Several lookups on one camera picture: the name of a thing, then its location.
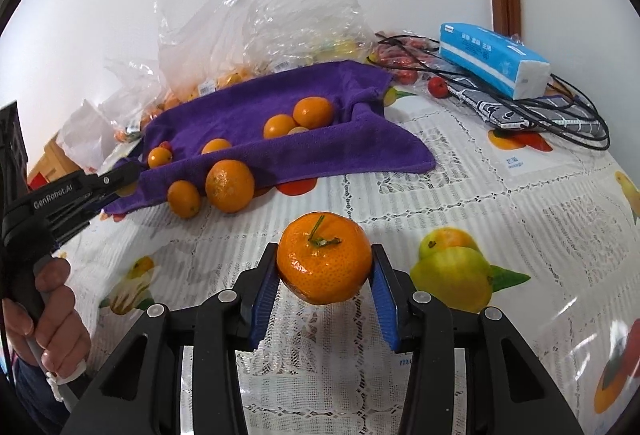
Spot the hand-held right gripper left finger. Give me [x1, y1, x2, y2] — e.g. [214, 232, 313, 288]
[60, 242, 280, 435]

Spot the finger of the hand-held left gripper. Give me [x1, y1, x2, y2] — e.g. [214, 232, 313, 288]
[50, 192, 113, 246]
[82, 160, 145, 198]

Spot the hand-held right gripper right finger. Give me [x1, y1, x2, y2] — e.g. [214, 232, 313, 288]
[370, 244, 586, 435]

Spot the orange with green stem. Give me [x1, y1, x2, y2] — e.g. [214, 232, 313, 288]
[276, 211, 373, 306]

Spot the large smooth orange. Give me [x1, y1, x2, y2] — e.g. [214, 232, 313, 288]
[293, 96, 335, 129]

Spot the purple towel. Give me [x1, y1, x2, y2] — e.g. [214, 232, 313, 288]
[101, 60, 437, 216]

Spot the person's left hand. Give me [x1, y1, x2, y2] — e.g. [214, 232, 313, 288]
[0, 257, 93, 381]

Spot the red paper bag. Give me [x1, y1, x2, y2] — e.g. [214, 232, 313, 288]
[27, 168, 56, 188]

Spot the white plastic bag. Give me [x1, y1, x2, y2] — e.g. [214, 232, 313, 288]
[55, 100, 126, 173]

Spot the wooden chair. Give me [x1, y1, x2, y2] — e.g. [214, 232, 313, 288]
[27, 138, 76, 188]

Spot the small yellowish orange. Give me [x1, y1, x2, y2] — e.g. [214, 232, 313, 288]
[167, 180, 202, 219]

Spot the clear bag of kumquats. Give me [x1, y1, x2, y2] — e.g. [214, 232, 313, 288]
[102, 58, 171, 141]

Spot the large dimpled orange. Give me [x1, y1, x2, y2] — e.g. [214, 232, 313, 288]
[205, 159, 256, 214]

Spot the fruit print lace tablecloth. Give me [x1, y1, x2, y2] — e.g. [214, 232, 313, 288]
[47, 35, 640, 435]

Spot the tall clear plastic bag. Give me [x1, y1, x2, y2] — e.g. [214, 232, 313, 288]
[155, 0, 261, 91]

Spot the bag of red tomatoes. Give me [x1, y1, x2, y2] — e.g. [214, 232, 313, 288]
[375, 32, 443, 83]

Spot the clear bag of yellow fruit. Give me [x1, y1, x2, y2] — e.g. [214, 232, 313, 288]
[245, 0, 378, 71]

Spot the patterned black white pouch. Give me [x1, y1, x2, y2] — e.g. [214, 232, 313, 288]
[445, 80, 608, 138]

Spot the blue tissue pack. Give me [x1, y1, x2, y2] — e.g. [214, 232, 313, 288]
[439, 22, 551, 99]

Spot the black cable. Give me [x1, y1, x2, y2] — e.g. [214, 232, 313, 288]
[375, 32, 612, 151]

